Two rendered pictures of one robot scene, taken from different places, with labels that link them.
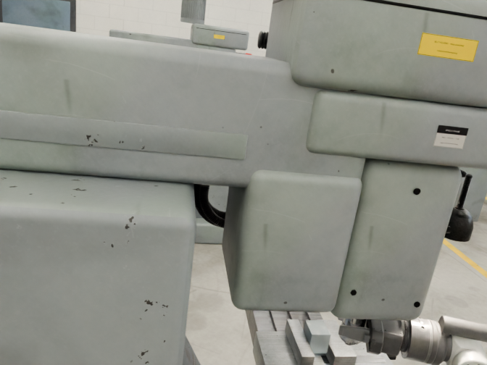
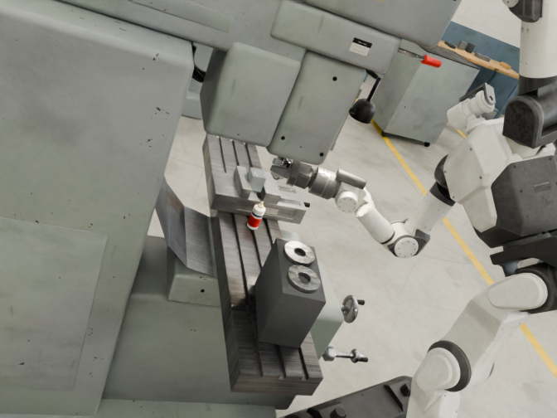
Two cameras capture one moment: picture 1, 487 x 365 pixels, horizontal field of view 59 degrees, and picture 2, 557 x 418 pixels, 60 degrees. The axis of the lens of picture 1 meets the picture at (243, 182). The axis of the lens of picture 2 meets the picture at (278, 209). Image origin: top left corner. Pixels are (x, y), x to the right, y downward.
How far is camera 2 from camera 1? 0.56 m
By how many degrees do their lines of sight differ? 19
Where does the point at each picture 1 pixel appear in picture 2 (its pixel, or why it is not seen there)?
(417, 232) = (330, 105)
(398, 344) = (306, 181)
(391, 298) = (306, 147)
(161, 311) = (164, 116)
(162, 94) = not seen: outside the picture
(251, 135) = (235, 17)
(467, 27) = not seen: outside the picture
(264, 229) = (234, 82)
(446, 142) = (356, 49)
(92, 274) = (128, 84)
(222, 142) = (216, 17)
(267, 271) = (230, 110)
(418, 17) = not seen: outside the picture
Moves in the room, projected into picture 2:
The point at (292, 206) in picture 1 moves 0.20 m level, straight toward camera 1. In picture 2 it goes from (254, 70) to (240, 96)
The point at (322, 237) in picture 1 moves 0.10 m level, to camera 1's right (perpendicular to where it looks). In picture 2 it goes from (268, 95) to (305, 108)
